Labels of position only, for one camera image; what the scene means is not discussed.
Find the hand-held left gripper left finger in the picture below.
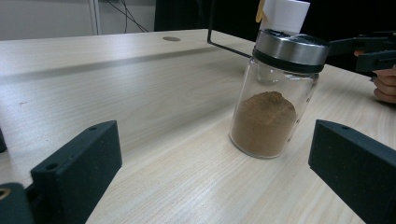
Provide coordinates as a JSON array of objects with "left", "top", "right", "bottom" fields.
[{"left": 30, "top": 120, "right": 123, "bottom": 224}]

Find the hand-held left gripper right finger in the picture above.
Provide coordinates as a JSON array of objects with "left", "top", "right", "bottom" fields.
[{"left": 307, "top": 119, "right": 396, "bottom": 224}]

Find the glass jar of brown powder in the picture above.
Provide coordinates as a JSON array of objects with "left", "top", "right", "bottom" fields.
[{"left": 229, "top": 28, "right": 331, "bottom": 160}]

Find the small black table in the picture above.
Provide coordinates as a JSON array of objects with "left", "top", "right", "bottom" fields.
[{"left": 206, "top": 0, "right": 252, "bottom": 59}]

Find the beige shelf frame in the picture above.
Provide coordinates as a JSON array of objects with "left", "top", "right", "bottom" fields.
[{"left": 88, "top": 0, "right": 103, "bottom": 35}]

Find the black wall cable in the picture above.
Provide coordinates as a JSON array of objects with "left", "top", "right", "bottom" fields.
[
  {"left": 105, "top": 0, "right": 149, "bottom": 34},
  {"left": 120, "top": 0, "right": 129, "bottom": 34}
]

